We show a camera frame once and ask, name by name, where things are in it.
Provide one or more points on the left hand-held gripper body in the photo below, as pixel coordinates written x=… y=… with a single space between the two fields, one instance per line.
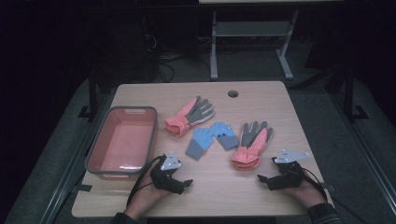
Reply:
x=165 y=179

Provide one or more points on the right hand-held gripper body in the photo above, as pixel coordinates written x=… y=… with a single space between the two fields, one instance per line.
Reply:
x=288 y=177

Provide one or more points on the pink and grey glove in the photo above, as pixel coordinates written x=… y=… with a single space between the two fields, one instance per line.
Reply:
x=186 y=116
x=250 y=146

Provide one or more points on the pink basket with grey rim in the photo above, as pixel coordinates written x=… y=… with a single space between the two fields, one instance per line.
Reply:
x=124 y=141

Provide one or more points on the person's left hand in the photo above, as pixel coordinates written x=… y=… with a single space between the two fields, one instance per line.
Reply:
x=146 y=197

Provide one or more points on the person's right hand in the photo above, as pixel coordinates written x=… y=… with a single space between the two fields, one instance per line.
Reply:
x=308 y=194

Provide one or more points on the black tape strip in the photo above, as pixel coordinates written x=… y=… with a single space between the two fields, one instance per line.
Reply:
x=82 y=188

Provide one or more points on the grey metal stand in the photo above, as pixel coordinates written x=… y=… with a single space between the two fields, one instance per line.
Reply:
x=252 y=29

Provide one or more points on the grey metal rail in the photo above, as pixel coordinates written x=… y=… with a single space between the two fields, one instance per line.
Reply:
x=364 y=149
x=73 y=161

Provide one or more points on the black stand post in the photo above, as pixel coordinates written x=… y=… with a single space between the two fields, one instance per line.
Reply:
x=92 y=93
x=350 y=93

